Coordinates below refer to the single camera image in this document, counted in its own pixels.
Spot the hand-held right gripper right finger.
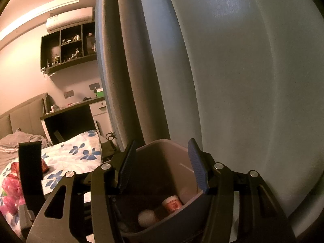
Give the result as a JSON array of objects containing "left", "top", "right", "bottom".
[{"left": 187, "top": 138, "right": 297, "bottom": 243}]

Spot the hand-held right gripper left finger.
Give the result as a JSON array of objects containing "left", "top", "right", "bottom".
[{"left": 26, "top": 140, "right": 138, "bottom": 243}]

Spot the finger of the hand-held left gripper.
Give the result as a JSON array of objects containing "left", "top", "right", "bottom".
[{"left": 18, "top": 142, "right": 46, "bottom": 236}]

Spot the red foil wrapper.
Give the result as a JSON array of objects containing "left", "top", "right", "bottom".
[{"left": 10, "top": 157, "right": 50, "bottom": 174}]

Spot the grey plastic bin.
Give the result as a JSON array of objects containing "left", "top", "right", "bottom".
[{"left": 101, "top": 139, "right": 213, "bottom": 243}]

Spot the pink plastic bag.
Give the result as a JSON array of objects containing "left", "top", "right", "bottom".
[{"left": 0, "top": 176, "right": 26, "bottom": 216}]

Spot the white paper cup red print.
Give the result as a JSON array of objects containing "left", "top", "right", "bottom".
[{"left": 161, "top": 195, "right": 183, "bottom": 214}]

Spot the white round container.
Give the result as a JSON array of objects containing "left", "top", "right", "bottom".
[{"left": 138, "top": 210, "right": 157, "bottom": 228}]

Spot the blue floral cloth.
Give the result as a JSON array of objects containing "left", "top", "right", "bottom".
[{"left": 0, "top": 130, "right": 103, "bottom": 236}]

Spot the padded bed headboard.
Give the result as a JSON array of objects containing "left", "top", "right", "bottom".
[{"left": 0, "top": 93, "right": 48, "bottom": 137}]

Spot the white drawer cabinet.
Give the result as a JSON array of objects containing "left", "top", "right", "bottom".
[{"left": 90, "top": 98, "right": 112, "bottom": 143}]

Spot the dark top desk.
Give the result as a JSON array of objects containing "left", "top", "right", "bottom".
[{"left": 40, "top": 97, "right": 105, "bottom": 145}]

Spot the blue curtain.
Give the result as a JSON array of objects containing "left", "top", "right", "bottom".
[{"left": 95, "top": 0, "right": 324, "bottom": 236}]

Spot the group of small figurines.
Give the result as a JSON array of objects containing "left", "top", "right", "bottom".
[{"left": 46, "top": 32, "right": 97, "bottom": 66}]

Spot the white air conditioner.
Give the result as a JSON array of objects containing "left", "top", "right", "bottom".
[{"left": 46, "top": 7, "right": 94, "bottom": 33}]

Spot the white cable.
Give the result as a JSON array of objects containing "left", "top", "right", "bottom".
[{"left": 42, "top": 68, "right": 58, "bottom": 78}]

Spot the dark wall shelf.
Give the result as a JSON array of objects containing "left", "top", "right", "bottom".
[{"left": 40, "top": 21, "right": 98, "bottom": 74}]

